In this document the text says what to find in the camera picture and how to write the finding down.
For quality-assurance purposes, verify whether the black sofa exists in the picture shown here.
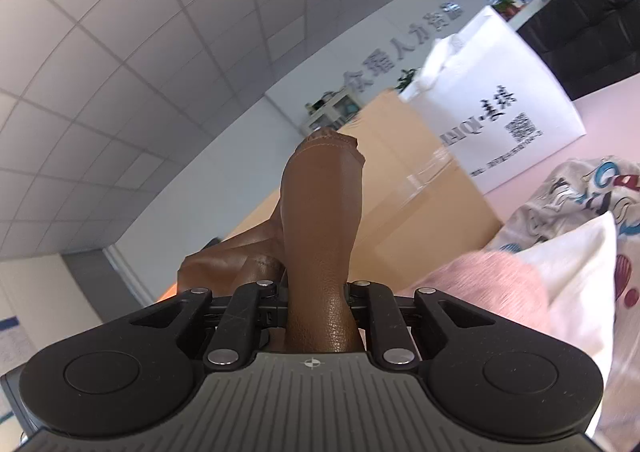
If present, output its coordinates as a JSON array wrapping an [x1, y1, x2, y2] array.
[[518, 0, 639, 100]]

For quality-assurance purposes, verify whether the brown leather garment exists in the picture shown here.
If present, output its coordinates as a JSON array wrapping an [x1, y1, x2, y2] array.
[[177, 129, 364, 354]]

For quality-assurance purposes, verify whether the white shopping bag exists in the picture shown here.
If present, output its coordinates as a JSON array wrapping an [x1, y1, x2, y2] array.
[[400, 6, 586, 194]]

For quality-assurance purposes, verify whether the white and black garment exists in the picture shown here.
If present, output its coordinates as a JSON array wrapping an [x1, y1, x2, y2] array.
[[494, 210, 621, 438]]

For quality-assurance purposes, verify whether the pink knitted sweater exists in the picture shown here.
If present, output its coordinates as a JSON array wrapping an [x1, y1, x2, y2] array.
[[395, 251, 552, 335]]

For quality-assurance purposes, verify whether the brown cardboard box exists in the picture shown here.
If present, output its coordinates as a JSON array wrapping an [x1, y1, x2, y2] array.
[[156, 86, 506, 303]]

